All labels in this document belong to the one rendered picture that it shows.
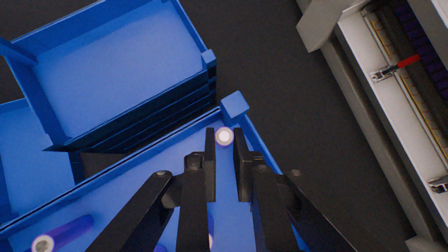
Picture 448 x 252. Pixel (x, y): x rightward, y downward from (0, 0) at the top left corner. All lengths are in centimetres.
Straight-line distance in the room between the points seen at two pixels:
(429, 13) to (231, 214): 44
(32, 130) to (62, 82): 34
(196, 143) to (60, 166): 57
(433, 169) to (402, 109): 14
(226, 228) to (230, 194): 4
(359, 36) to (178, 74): 43
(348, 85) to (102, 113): 64
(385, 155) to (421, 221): 19
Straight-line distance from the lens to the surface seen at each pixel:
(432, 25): 53
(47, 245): 26
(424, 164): 68
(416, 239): 89
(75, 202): 32
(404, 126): 66
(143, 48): 50
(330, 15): 68
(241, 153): 15
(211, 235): 22
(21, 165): 86
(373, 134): 78
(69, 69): 54
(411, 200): 83
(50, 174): 81
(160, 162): 28
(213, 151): 16
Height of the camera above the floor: 68
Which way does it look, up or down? 82 degrees down
